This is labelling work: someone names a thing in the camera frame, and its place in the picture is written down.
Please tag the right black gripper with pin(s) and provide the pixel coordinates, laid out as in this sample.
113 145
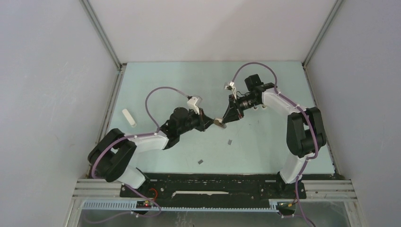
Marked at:
232 113

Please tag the white stapler at left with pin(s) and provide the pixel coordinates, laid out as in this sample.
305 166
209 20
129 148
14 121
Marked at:
131 121

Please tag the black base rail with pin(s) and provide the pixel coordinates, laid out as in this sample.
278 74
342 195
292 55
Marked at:
219 191

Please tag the beige brown mini stapler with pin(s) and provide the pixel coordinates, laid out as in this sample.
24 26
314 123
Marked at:
219 122

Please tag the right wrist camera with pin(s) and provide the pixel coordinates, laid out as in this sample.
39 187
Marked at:
230 86

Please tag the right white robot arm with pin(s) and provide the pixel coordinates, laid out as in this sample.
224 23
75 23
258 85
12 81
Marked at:
305 130

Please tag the grey white stapler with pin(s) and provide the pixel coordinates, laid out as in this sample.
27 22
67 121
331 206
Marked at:
259 107

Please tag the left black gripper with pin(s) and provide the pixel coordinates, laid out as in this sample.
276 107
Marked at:
204 121

